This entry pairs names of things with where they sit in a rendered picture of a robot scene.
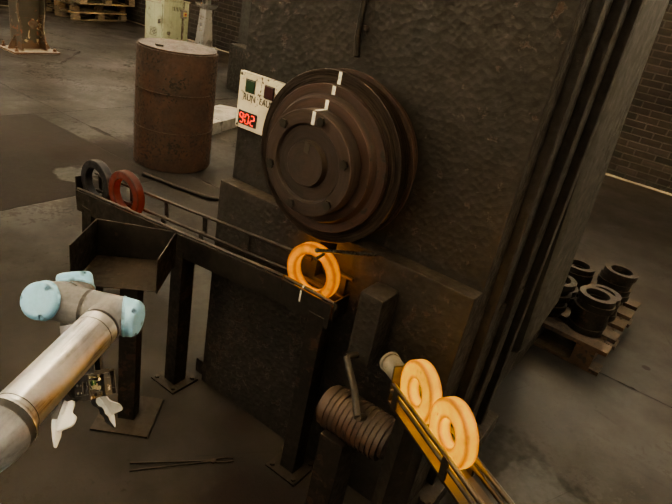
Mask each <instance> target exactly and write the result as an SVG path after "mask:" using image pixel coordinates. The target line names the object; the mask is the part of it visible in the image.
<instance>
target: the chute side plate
mask: <svg viewBox="0 0 672 504"><path fill-rule="evenodd" d="M75 191H76V203H77V210H79V211H81V212H82V206H84V207H86V208H87V209H89V210H91V216H92V217H94V218H98V219H104V220H110V221H116V222H122V223H128V224H134V225H139V226H145V227H151V228H157V229H163V230H169V229H167V228H165V227H162V226H160V225H158V224H155V223H153V222H151V221H148V220H146V219H144V218H141V217H139V216H137V215H134V214H132V213H130V212H127V211H125V210H123V209H120V208H118V207H116V206H113V205H111V204H109V203H106V202H104V201H102V200H99V199H97V198H95V197H92V196H90V195H88V194H85V193H83V192H81V191H78V190H75ZM169 231H171V230H169ZM176 248H177V249H179V250H180V251H182V252H183V259H185V260H188V261H190V262H192V263H194V264H196V265H198V266H201V267H203V268H205V269H207V270H209V271H212V272H214V273H216V274H218V275H220V276H222V277H225V278H227V279H229V280H231V281H233V282H236V283H238V284H240V285H242V286H244V287H246V288H249V289H251V290H253V291H255V292H257V293H259V294H262V295H264V296H266V297H268V298H270V299H273V300H275V301H277V302H279V303H281V304H283V305H284V306H286V307H288V308H290V309H291V310H293V311H295V312H296V313H298V314H300V315H302V316H303V317H305V318H307V317H308V312H309V311H311V312H313V313H315V314H316V315H318V316H320V317H322V318H324V322H323V328H324V329H326V330H327V329H328V324H329V320H330V315H331V310H332V305H331V304H329V303H327V302H325V301H323V300H322V299H320V298H318V297H316V296H314V295H313V294H311V293H309V292H307V291H305V290H303V289H302V288H300V287H298V286H296V285H294V284H292V283H291V282H289V281H287V280H285V279H283V278H281V277H279V276H276V275H274V274H272V273H269V272H267V271H265V270H262V269H260V268H258V267H255V266H253V265H251V264H248V263H246V262H244V261H241V260H239V259H237V258H234V257H232V256H230V255H227V254H225V253H223V252H220V251H218V250H216V249H213V248H211V247H209V246H206V245H204V244H202V243H199V242H197V241H195V240H192V239H190V238H188V237H185V236H183V235H181V234H178V233H177V240H176ZM282 280H283V281H282ZM300 290H302V293H301V299H300V302H299V301H298V300H299V294H300Z"/></svg>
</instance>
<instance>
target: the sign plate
mask: <svg viewBox="0 0 672 504"><path fill-rule="evenodd" d="M246 79H247V80H250V81H253V82H255V87H254V94H253V93H250V92H247V91H245V87H246ZM285 84H286V83H283V82H280V81H277V80H274V79H271V78H268V77H265V76H262V75H259V74H256V73H253V72H250V71H247V70H241V75H240V84H239V94H238V104H237V113H236V123H235V125H236V126H239V127H241V128H244V129H246V130H249V131H251V132H254V133H256V134H259V135H261V136H262V131H263V125H264V121H265V118H266V115H267V112H268V109H269V107H270V105H271V103H272V101H273V100H269V99H267V98H264V89H265V86H267V87H270V88H273V89H274V93H273V99H274V98H275V96H276V95H277V93H278V92H279V91H280V90H281V89H282V87H283V86H284V85H285ZM241 112H243V113H241ZM239 114H240V116H241V117H243V114H244V117H243V122H240V121H242V118H241V117H240V116H239ZM245 114H249V115H246V118H245ZM248 116H249V119H248ZM251 116H254V118H255V120H254V118H253V117H251ZM244 119H245V122H244ZM248 120H249V123H248ZM251 120H252V121H253V120H254V121H253V122H251V123H250V121H251ZM245 123H248V124H245ZM250 125H252V126H253V127H252V126H250Z"/></svg>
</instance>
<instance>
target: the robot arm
mask: <svg viewBox="0 0 672 504"><path fill-rule="evenodd" d="M20 307H21V310H22V311H23V313H24V314H25V315H26V316H27V317H28V318H30V319H33V320H40V321H47V320H54V321H58V322H60V333H61V336H60V337H58V338H57V339H56V340H55V341H54V342H53V343H52V344H51V345H50V346H49V347H48V348H47V349H46V350H45V351H44V352H43V353H42V354H41V355H39V356H38V357H37V358H36V359H35V360H34V361H33V362H32V363H31V364H30V365H29V366H28V367H27V368H26V369H25V370H24V371H23V372H22V373H20V374H19V375H18V376H17V377H16V378H15V379H14V380H13V381H12V382H11V383H10V384H9V385H8V386H7V387H6V388H5V389H4V390H2V391H1V392H0V473H1V472H2V471H4V470H5V469H6V468H7V467H9V466H10V465H11V464H13V463H14V462H15V461H16V460H17V459H18V458H19V457H20V456H21V455H22V454H23V453H24V452H25V451H26V450H27V449H28V448H29V447H30V446H31V444H32V443H33V442H34V441H35V439H36V438H37V435H38V426H39V425H40V424H41V423H42V421H43V420H44V419H45V418H46V417H47V416H48V415H49V414H50V412H51V411H52V413H51V419H52V423H51V431H52V441H53V447H54V448H57V447H58V445H59V442H60V440H61V435H62V431H63V430H65V429H68V428H70V427H72V426H73V425H74V424H75V422H76V419H77V416H76V415H74V414H73V410H74V407H75V403H76V402H77V401H78V400H81V401H90V400H91V404H92V405H93V406H94V407H97V408H98V409H99V412H100V414H101V415H102V416H103V417H104V420H105V422H106V423H107V424H109V425H110V426H111V427H113V428H115V426H116V423H115V415H114V414H115V413H117V412H120V411H122V410H123V407H122V406H121V404H119V403H117V402H114V401H111V400H110V399H109V398H108V397H107V396H109V395H112V393H117V388H116V379H115V369H108V368H106V369H103V363H102V354H103V353H104V352H105V351H106V349H107V348H108V347H109V346H110V345H111V344H112V343H113V342H114V340H115V339H116V338H117V337H118V336H119V335H121V336H122V337H125V336H126V337H134V336H136V335H137V334H138V333H139V331H140V330H141V328H142V326H143V323H144V319H145V306H144V304H143V303H142V302H141V301H140V300H136V299H132V298H129V297H127V296H120V295H115V294H110V293H106V292H101V291H97V290H96V287H95V285H94V280H93V275H92V273H91V272H89V271H74V272H65V273H60V274H58V275H57V276H56V281H49V280H43V281H40V282H34V283H31V284H29V285H28V286H27V287H26V288H25V289H24V290H23V292H22V294H21V296H20ZM70 324H72V325H70ZM63 325H65V326H63ZM111 376H113V382H114V388H112V385H111ZM69 399H71V401H69Z"/></svg>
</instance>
